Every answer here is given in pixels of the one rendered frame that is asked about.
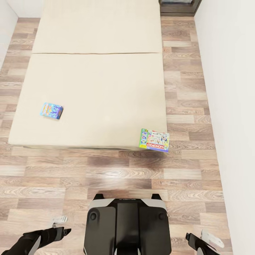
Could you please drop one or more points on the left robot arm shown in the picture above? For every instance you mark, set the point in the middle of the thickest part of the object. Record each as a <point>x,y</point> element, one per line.
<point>30,241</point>

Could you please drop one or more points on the board game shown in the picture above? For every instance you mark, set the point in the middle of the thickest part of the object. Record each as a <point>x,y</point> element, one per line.
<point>154,140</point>
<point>51,110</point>

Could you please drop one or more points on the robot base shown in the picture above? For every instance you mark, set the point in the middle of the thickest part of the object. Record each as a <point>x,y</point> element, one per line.
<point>127,225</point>

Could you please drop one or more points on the bed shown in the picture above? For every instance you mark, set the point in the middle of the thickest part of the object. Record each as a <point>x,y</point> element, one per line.
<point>102,61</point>

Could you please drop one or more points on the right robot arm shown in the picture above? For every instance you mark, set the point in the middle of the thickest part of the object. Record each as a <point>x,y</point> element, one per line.
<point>201,244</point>

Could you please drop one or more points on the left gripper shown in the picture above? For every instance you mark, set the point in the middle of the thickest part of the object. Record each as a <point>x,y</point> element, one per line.
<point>56,234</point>

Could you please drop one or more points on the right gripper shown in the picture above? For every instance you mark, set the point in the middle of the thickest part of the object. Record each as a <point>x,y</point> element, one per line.
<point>194,241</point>

